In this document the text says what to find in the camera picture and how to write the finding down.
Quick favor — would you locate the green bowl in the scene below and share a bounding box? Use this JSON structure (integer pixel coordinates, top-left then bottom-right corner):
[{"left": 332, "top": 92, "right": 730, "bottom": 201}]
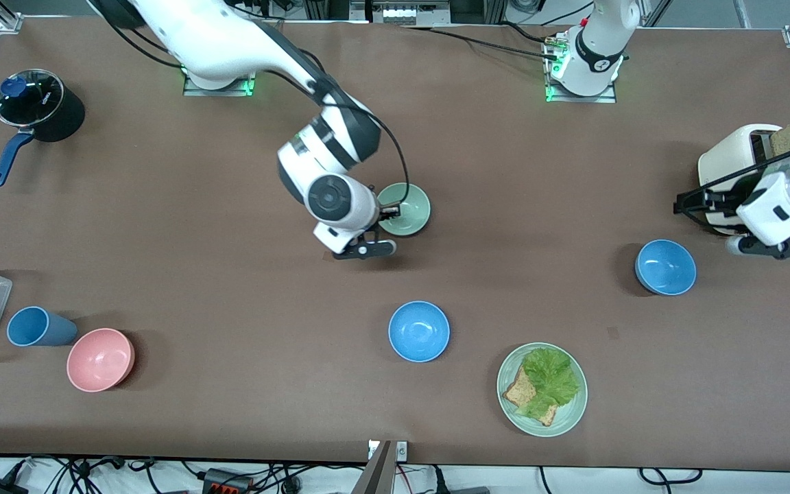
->
[{"left": 376, "top": 183, "right": 431, "bottom": 237}]

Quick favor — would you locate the blue bowl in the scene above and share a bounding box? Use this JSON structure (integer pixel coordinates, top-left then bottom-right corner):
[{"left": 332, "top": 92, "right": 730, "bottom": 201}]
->
[
  {"left": 388, "top": 301, "right": 451, "bottom": 363},
  {"left": 635, "top": 239, "right": 697, "bottom": 296}
]

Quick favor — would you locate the pink bowl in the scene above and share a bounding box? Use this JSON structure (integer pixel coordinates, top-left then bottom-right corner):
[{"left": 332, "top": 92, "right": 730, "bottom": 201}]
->
[{"left": 67, "top": 328, "right": 136, "bottom": 393}]

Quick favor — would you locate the cream white toaster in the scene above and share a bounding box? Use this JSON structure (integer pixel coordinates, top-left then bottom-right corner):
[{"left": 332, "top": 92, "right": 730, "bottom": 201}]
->
[{"left": 698, "top": 123, "right": 790, "bottom": 237}]

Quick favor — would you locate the grey control box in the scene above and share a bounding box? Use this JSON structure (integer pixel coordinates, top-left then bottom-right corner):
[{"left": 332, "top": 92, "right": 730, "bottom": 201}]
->
[{"left": 366, "top": 0, "right": 452, "bottom": 25}]

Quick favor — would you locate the brown bread slice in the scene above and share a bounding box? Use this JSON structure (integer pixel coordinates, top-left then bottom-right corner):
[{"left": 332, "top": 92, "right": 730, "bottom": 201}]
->
[{"left": 503, "top": 367, "right": 559, "bottom": 427}]

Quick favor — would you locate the green lettuce leaf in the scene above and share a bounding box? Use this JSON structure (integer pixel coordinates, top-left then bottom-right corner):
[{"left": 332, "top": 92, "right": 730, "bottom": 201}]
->
[{"left": 518, "top": 347, "right": 581, "bottom": 421}]

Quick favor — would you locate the grey metal beam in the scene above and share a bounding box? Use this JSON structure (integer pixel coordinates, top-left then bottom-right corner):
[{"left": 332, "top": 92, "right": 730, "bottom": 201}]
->
[{"left": 352, "top": 440, "right": 396, "bottom": 494}]

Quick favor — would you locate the green plate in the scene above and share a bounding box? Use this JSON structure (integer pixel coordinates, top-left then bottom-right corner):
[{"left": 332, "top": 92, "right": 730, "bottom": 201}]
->
[{"left": 496, "top": 342, "right": 588, "bottom": 438}]

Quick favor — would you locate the black red power strip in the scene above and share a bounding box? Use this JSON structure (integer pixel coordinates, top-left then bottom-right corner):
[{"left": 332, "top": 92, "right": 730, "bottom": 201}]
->
[{"left": 202, "top": 468, "right": 253, "bottom": 494}]

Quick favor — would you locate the blue cup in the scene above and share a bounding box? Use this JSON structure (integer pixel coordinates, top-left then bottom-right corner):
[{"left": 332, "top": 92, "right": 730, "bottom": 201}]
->
[{"left": 7, "top": 306, "right": 79, "bottom": 348}]

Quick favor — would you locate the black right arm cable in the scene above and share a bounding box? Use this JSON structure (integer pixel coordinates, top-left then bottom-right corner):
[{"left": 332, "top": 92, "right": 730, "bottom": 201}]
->
[{"left": 97, "top": 14, "right": 411, "bottom": 208}]

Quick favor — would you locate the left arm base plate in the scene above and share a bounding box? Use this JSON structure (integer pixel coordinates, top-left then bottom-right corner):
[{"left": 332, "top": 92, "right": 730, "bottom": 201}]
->
[{"left": 544, "top": 34, "right": 619, "bottom": 105}]

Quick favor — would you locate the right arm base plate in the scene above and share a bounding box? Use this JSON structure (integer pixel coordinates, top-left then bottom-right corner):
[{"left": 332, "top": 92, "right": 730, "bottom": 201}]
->
[{"left": 182, "top": 65, "right": 257, "bottom": 97}]

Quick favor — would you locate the black braided cable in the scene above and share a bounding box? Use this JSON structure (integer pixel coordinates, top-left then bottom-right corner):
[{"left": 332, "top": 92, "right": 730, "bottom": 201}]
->
[{"left": 402, "top": 25, "right": 562, "bottom": 62}]

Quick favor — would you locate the white metal bracket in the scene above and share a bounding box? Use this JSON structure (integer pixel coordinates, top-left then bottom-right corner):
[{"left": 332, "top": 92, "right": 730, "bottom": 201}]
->
[{"left": 368, "top": 440, "right": 409, "bottom": 461}]

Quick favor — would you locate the black cable loop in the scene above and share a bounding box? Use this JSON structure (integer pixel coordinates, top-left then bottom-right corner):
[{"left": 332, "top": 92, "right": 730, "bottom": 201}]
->
[{"left": 638, "top": 467, "right": 704, "bottom": 486}]

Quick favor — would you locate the black pot with blue handle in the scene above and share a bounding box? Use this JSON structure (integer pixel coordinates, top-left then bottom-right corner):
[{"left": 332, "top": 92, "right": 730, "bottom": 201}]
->
[{"left": 0, "top": 69, "right": 86, "bottom": 188}]

